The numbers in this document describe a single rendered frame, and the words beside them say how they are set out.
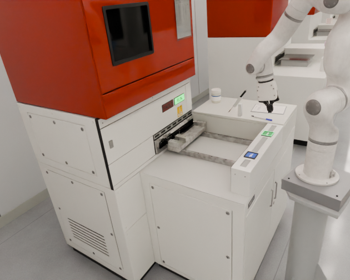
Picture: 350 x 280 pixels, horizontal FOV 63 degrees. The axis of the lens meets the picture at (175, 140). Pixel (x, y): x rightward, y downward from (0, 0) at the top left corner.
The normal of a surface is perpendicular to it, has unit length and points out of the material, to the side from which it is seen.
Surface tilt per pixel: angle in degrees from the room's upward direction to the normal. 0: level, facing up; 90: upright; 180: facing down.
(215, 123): 90
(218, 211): 90
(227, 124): 90
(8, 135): 90
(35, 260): 0
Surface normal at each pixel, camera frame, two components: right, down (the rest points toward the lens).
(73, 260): -0.09, -0.89
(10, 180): 0.83, 0.19
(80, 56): -0.55, 0.42
